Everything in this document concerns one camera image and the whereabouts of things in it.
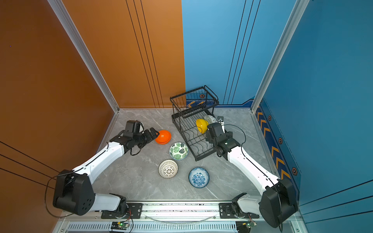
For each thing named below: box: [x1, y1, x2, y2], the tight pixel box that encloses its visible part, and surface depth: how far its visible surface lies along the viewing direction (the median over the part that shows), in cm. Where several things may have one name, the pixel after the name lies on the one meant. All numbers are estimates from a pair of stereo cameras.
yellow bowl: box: [195, 118, 209, 134], surface depth 105 cm
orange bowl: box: [154, 130, 172, 145], surface depth 99 cm
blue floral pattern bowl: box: [188, 166, 210, 189], surface depth 84 cm
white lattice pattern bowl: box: [158, 159, 179, 179], surface depth 87 cm
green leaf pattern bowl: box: [169, 142, 189, 161], surface depth 95 cm
